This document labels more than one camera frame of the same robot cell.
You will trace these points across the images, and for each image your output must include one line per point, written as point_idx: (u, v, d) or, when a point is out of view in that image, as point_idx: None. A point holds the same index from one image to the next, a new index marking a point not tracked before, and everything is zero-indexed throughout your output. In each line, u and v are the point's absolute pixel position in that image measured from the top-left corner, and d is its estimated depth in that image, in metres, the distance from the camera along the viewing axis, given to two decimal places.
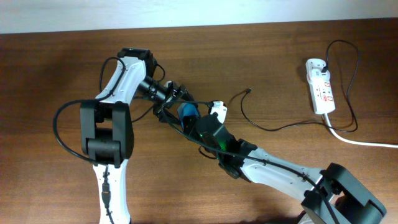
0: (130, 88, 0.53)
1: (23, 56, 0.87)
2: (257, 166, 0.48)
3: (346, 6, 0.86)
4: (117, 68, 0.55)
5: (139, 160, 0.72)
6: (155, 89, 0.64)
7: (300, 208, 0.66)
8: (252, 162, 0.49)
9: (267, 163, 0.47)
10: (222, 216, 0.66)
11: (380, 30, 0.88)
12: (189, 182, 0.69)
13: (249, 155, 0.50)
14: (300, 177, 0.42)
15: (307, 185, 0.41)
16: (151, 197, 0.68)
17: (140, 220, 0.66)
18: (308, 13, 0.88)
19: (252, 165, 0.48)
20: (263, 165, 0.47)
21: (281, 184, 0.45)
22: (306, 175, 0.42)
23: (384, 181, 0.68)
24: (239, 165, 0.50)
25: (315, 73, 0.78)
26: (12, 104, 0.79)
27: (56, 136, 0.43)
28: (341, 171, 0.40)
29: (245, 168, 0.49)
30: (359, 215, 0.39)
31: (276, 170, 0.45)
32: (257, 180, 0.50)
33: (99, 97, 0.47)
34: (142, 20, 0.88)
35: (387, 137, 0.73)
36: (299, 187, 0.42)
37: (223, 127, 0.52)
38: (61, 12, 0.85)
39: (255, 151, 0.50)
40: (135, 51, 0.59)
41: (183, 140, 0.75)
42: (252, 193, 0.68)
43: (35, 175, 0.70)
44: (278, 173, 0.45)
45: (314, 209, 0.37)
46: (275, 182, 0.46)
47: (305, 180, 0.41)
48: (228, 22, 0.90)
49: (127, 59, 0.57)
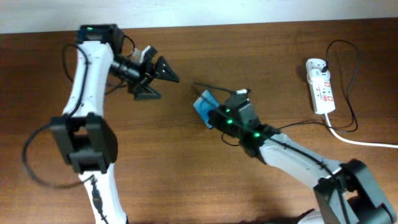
0: (101, 83, 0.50)
1: (23, 56, 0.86)
2: (277, 148, 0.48)
3: (348, 6, 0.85)
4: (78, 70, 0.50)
5: (138, 160, 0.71)
6: (125, 65, 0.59)
7: (300, 208, 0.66)
8: (272, 144, 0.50)
9: (288, 147, 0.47)
10: (222, 216, 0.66)
11: (381, 30, 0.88)
12: (189, 182, 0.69)
13: (272, 136, 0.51)
14: (318, 165, 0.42)
15: (323, 173, 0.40)
16: (151, 197, 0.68)
17: (140, 220, 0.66)
18: (310, 14, 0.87)
19: (272, 147, 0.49)
20: (284, 148, 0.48)
21: (296, 168, 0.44)
22: (324, 163, 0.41)
23: (382, 182, 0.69)
24: (259, 144, 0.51)
25: (315, 73, 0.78)
26: (12, 104, 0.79)
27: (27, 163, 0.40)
28: (363, 170, 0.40)
29: (264, 147, 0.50)
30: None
31: (295, 154, 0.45)
32: (273, 162, 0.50)
33: (68, 111, 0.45)
34: (142, 20, 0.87)
35: (386, 137, 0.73)
36: (314, 173, 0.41)
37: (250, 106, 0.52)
38: (60, 12, 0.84)
39: (278, 134, 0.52)
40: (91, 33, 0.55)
41: (183, 140, 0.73)
42: (252, 193, 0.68)
43: None
44: (296, 158, 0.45)
45: (325, 195, 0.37)
46: (291, 165, 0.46)
47: (321, 167, 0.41)
48: (228, 22, 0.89)
49: (86, 53, 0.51)
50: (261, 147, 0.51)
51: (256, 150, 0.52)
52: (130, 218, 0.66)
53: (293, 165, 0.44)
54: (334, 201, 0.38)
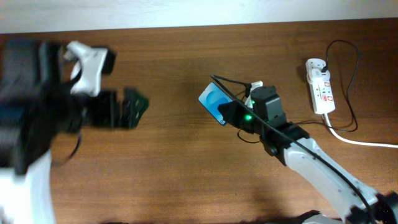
0: None
1: None
2: (305, 158, 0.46)
3: (349, 7, 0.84)
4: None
5: (138, 160, 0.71)
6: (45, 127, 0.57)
7: (300, 208, 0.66)
8: (300, 150, 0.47)
9: (318, 158, 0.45)
10: (222, 216, 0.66)
11: (382, 30, 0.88)
12: (189, 182, 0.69)
13: (300, 140, 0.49)
14: (352, 190, 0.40)
15: (357, 201, 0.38)
16: (151, 197, 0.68)
17: (140, 220, 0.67)
18: (310, 14, 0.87)
19: (298, 154, 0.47)
20: (313, 158, 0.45)
21: (326, 186, 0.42)
22: (357, 189, 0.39)
23: (382, 182, 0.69)
24: (284, 145, 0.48)
25: (315, 73, 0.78)
26: None
27: None
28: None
29: (290, 150, 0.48)
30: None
31: (327, 170, 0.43)
32: (296, 166, 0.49)
33: None
34: (142, 20, 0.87)
35: (387, 137, 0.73)
36: (347, 199, 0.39)
37: (279, 101, 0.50)
38: (60, 13, 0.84)
39: (307, 139, 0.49)
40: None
41: (183, 140, 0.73)
42: (252, 193, 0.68)
43: None
44: (326, 176, 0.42)
45: None
46: (320, 182, 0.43)
47: (356, 195, 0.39)
48: (227, 22, 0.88)
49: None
50: (286, 150, 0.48)
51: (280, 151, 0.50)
52: (131, 218, 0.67)
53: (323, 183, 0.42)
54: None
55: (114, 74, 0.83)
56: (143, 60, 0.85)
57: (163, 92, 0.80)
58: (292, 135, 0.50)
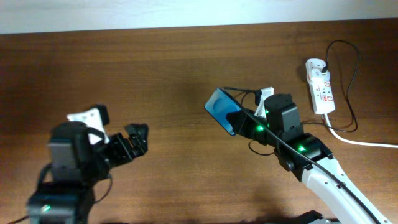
0: None
1: (23, 56, 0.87)
2: (329, 183, 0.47)
3: (346, 6, 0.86)
4: (66, 175, 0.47)
5: (138, 159, 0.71)
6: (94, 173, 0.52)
7: (300, 208, 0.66)
8: (323, 175, 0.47)
9: (342, 187, 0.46)
10: (222, 216, 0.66)
11: (381, 30, 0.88)
12: (189, 182, 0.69)
13: (321, 161, 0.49)
14: None
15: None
16: (151, 197, 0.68)
17: (140, 220, 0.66)
18: (308, 14, 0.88)
19: (322, 178, 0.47)
20: (337, 186, 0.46)
21: (347, 217, 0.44)
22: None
23: (384, 181, 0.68)
24: (306, 166, 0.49)
25: (315, 73, 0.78)
26: (12, 104, 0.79)
27: None
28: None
29: (313, 173, 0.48)
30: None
31: (352, 201, 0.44)
32: (312, 186, 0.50)
33: None
34: (142, 20, 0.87)
35: (387, 137, 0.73)
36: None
37: (296, 109, 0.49)
38: (61, 13, 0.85)
39: (329, 160, 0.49)
40: (66, 154, 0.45)
41: (183, 140, 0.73)
42: (252, 193, 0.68)
43: (33, 175, 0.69)
44: (352, 207, 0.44)
45: None
46: (342, 211, 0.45)
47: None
48: (227, 22, 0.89)
49: (68, 195, 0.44)
50: (308, 171, 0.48)
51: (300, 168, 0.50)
52: (130, 218, 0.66)
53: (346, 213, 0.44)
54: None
55: (114, 73, 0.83)
56: (144, 60, 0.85)
57: (163, 92, 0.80)
58: (313, 150, 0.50)
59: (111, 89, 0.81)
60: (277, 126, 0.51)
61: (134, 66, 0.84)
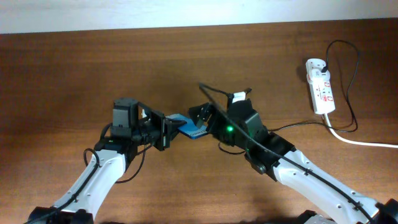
0: (83, 180, 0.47)
1: (24, 56, 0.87)
2: (297, 173, 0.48)
3: (341, 5, 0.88)
4: (120, 133, 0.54)
5: (137, 160, 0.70)
6: (146, 130, 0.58)
7: (303, 208, 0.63)
8: (290, 166, 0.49)
9: (310, 173, 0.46)
10: (222, 217, 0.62)
11: (378, 30, 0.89)
12: (188, 182, 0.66)
13: (286, 154, 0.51)
14: (352, 203, 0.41)
15: (360, 216, 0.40)
16: (148, 197, 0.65)
17: (134, 221, 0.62)
18: (305, 12, 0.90)
19: (290, 170, 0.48)
20: (305, 174, 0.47)
21: (321, 201, 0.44)
22: (349, 198, 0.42)
23: (388, 180, 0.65)
24: (273, 163, 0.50)
25: (315, 73, 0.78)
26: (10, 103, 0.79)
27: (88, 177, 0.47)
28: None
29: (280, 169, 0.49)
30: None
31: (319, 183, 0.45)
32: (286, 183, 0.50)
33: (87, 172, 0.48)
34: (142, 20, 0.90)
35: (388, 137, 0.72)
36: (348, 214, 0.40)
37: (257, 116, 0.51)
38: (63, 13, 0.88)
39: (295, 152, 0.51)
40: (123, 120, 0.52)
41: (183, 140, 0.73)
42: (253, 193, 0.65)
43: (26, 174, 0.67)
44: (321, 188, 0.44)
45: None
46: (314, 196, 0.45)
47: (357, 209, 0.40)
48: (228, 22, 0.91)
49: (117, 144, 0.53)
50: (276, 168, 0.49)
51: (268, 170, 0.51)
52: (125, 219, 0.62)
53: (319, 198, 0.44)
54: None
55: (114, 73, 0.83)
56: (143, 60, 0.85)
57: (162, 92, 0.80)
58: (277, 149, 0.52)
59: (111, 89, 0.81)
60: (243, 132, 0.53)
61: (133, 66, 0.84)
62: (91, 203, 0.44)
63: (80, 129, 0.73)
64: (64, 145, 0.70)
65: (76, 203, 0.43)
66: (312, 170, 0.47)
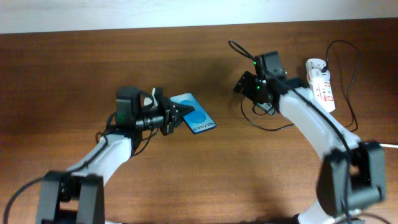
0: (94, 154, 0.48)
1: (23, 56, 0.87)
2: (301, 105, 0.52)
3: (339, 5, 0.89)
4: (124, 122, 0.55)
5: (137, 160, 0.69)
6: (150, 119, 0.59)
7: (303, 209, 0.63)
8: (295, 98, 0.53)
9: (311, 105, 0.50)
10: (222, 217, 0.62)
11: (376, 30, 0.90)
12: (188, 182, 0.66)
13: (298, 90, 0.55)
14: (336, 134, 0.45)
15: (337, 143, 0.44)
16: (148, 198, 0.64)
17: (134, 221, 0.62)
18: (304, 12, 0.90)
19: (294, 101, 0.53)
20: (307, 106, 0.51)
21: (311, 127, 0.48)
22: (345, 137, 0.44)
23: (388, 180, 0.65)
24: (282, 93, 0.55)
25: (315, 73, 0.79)
26: (9, 102, 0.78)
27: (99, 152, 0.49)
28: (375, 190, 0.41)
29: (286, 98, 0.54)
30: (356, 206, 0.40)
31: (317, 114, 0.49)
32: (288, 112, 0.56)
33: (96, 149, 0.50)
34: (142, 20, 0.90)
35: (388, 137, 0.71)
36: (329, 139, 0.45)
37: (276, 55, 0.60)
38: (63, 12, 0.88)
39: (306, 91, 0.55)
40: (125, 110, 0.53)
41: (183, 140, 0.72)
42: (254, 193, 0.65)
43: (24, 174, 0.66)
44: (316, 118, 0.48)
45: (333, 164, 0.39)
46: (309, 123, 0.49)
47: (339, 138, 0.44)
48: (227, 22, 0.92)
49: (122, 134, 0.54)
50: (282, 97, 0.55)
51: (280, 99, 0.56)
52: (125, 219, 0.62)
53: (315, 124, 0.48)
54: (337, 181, 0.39)
55: (113, 72, 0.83)
56: (143, 60, 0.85)
57: None
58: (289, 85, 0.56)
59: (110, 88, 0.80)
60: (259, 74, 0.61)
61: (133, 66, 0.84)
62: (101, 170, 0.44)
63: (79, 130, 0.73)
64: (63, 145, 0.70)
65: (87, 168, 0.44)
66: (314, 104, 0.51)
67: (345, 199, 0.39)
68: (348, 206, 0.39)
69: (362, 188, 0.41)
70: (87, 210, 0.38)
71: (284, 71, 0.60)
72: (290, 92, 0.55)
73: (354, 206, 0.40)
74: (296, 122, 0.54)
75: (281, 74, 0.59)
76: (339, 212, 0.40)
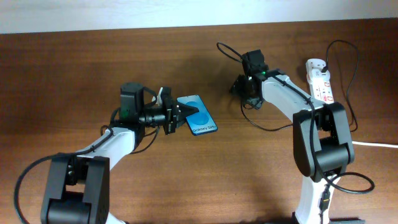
0: (101, 140, 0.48)
1: (23, 56, 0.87)
2: (276, 85, 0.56)
3: (337, 5, 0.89)
4: (128, 117, 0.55)
5: (137, 160, 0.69)
6: (151, 117, 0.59)
7: None
8: (273, 81, 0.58)
9: (285, 84, 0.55)
10: (222, 217, 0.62)
11: (375, 31, 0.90)
12: (188, 182, 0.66)
13: (277, 76, 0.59)
14: (305, 101, 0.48)
15: (305, 107, 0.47)
16: (148, 198, 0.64)
17: (134, 221, 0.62)
18: (303, 12, 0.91)
19: (271, 83, 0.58)
20: (282, 85, 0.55)
21: (285, 102, 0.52)
22: (311, 101, 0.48)
23: (388, 180, 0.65)
24: (262, 79, 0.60)
25: (315, 73, 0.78)
26: (9, 102, 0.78)
27: (104, 138, 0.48)
28: (342, 148, 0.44)
29: (265, 82, 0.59)
30: (326, 162, 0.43)
31: (290, 91, 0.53)
32: (268, 96, 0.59)
33: (102, 137, 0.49)
34: (142, 20, 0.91)
35: (388, 137, 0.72)
36: (298, 106, 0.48)
37: (259, 53, 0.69)
38: (64, 13, 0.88)
39: (283, 75, 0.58)
40: (130, 105, 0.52)
41: (183, 140, 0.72)
42: (254, 193, 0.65)
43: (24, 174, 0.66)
44: (288, 93, 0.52)
45: (300, 122, 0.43)
46: (282, 99, 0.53)
47: (306, 103, 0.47)
48: (228, 22, 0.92)
49: (124, 128, 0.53)
50: (263, 82, 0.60)
51: (260, 83, 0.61)
52: (124, 219, 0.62)
53: (286, 99, 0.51)
54: (305, 138, 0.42)
55: (113, 72, 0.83)
56: (143, 60, 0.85)
57: None
58: (268, 73, 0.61)
59: (110, 88, 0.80)
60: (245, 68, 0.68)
61: (133, 66, 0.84)
62: (107, 155, 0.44)
63: (79, 130, 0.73)
64: (63, 145, 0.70)
65: (94, 152, 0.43)
66: (288, 83, 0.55)
67: (314, 154, 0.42)
68: (318, 162, 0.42)
69: (331, 148, 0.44)
70: (93, 188, 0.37)
71: (267, 65, 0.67)
72: (269, 78, 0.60)
73: (324, 162, 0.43)
74: (275, 104, 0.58)
75: (264, 67, 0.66)
76: (310, 168, 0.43)
